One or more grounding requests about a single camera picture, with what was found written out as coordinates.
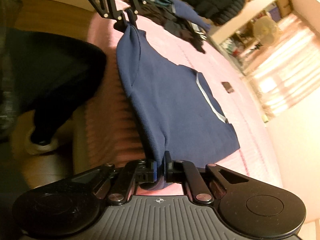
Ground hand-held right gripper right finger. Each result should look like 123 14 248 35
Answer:
164 151 250 204

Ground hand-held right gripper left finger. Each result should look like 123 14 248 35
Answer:
72 158 158 204

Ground navy blue hoodie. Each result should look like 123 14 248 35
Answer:
116 25 241 191

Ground dark brown pants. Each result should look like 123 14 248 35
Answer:
144 1 175 25

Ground blue garment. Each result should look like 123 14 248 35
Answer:
172 0 211 31

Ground black puffer jacket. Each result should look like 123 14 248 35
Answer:
180 0 248 26

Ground person's black trouser leg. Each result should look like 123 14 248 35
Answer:
0 30 108 146

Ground pink bed blanket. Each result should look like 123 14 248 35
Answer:
72 0 284 196

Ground black smartphone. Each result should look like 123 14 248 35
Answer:
222 81 235 93

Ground plastic bags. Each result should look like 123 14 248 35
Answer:
226 38 241 56

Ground person's white slipper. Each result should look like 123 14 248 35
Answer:
24 127 61 156

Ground white standing fan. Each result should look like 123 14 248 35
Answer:
252 17 280 50

